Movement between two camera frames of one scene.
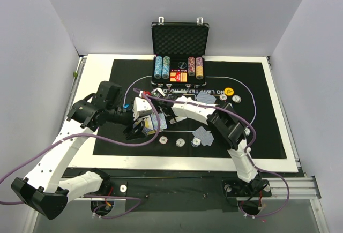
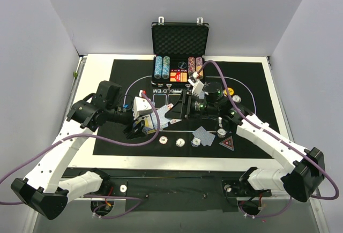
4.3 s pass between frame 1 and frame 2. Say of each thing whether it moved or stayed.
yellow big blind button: stayed
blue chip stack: stayed
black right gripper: moved
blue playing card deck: moved
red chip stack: stayed
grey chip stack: stayed
